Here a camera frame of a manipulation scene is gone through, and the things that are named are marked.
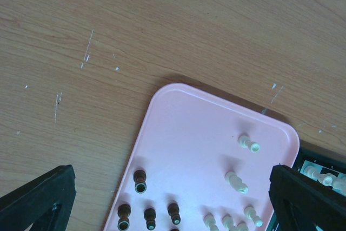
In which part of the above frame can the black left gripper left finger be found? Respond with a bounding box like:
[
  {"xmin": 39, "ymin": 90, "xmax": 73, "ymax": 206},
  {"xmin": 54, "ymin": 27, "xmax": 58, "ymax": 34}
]
[{"xmin": 1, "ymin": 165, "xmax": 76, "ymax": 230}]

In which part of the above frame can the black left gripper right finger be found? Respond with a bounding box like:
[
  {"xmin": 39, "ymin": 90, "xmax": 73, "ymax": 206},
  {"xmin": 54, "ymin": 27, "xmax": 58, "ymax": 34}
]
[{"xmin": 269, "ymin": 165, "xmax": 345, "ymax": 230}]

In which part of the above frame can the white bishop chess piece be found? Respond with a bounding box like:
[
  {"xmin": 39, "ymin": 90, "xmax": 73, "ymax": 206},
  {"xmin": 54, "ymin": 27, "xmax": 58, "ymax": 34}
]
[{"xmin": 332, "ymin": 177, "xmax": 345, "ymax": 194}]

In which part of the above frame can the white knight chess piece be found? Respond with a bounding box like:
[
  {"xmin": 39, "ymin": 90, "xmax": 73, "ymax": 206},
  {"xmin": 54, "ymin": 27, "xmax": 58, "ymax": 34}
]
[{"xmin": 317, "ymin": 174, "xmax": 336, "ymax": 186}]

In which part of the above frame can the black white chess board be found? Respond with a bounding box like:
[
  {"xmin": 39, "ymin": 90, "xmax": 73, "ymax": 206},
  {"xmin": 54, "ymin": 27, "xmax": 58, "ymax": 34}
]
[{"xmin": 267, "ymin": 148, "xmax": 345, "ymax": 230}]

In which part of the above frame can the white pawn in tray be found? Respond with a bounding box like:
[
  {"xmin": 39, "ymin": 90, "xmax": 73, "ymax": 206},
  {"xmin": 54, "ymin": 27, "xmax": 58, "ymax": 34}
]
[
  {"xmin": 222, "ymin": 215, "xmax": 237, "ymax": 231},
  {"xmin": 203, "ymin": 214, "xmax": 219, "ymax": 231},
  {"xmin": 244, "ymin": 206, "xmax": 263, "ymax": 227}
]

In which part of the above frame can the white knight in tray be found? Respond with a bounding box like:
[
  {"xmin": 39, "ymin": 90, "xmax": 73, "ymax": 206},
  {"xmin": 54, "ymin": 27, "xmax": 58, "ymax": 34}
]
[{"xmin": 225, "ymin": 171, "xmax": 248, "ymax": 194}]

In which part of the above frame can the dark pawn in tray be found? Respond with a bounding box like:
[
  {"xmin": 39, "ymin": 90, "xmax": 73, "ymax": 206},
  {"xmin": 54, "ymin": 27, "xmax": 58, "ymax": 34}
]
[
  {"xmin": 144, "ymin": 208, "xmax": 156, "ymax": 230},
  {"xmin": 168, "ymin": 203, "xmax": 181, "ymax": 225},
  {"xmin": 117, "ymin": 203, "xmax": 131, "ymax": 231}
]

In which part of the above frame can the dark rook in tray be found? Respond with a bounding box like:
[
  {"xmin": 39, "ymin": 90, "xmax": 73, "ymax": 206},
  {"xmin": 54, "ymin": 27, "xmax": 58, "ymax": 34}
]
[{"xmin": 134, "ymin": 170, "xmax": 147, "ymax": 194}]

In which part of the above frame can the pink plastic tray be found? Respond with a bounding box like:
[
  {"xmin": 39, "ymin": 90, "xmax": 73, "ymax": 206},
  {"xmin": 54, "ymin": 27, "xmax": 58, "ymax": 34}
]
[{"xmin": 104, "ymin": 83, "xmax": 300, "ymax": 230}]

